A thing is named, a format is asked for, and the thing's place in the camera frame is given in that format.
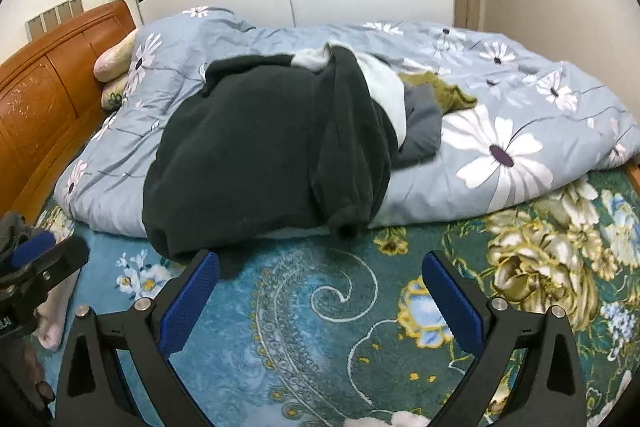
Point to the person's left hand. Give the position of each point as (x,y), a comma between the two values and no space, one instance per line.
(36,374)

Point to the grey wall switch panel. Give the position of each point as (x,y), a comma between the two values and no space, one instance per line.
(52,19)

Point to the dark fleece garment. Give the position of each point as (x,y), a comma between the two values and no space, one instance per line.
(250,147)

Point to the pink cloth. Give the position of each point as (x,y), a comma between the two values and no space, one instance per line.
(50,327)

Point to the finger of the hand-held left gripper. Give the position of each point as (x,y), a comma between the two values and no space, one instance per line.
(31,249)

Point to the cream floral pillow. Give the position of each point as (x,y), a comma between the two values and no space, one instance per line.
(116,54)
(114,94)

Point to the white fleece garment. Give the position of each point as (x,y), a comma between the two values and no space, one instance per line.
(385,92)

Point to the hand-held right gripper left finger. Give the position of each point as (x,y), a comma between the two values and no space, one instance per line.
(192,302)

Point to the orange wooden headboard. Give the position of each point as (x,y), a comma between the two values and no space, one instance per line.
(45,107)

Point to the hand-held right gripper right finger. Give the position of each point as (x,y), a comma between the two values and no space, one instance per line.
(452,302)

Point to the olive green cloth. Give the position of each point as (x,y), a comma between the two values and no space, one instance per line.
(450,97)

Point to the teal floral bedsheet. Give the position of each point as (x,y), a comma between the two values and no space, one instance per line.
(300,307)

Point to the blue floral duvet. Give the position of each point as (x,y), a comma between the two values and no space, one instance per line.
(440,187)

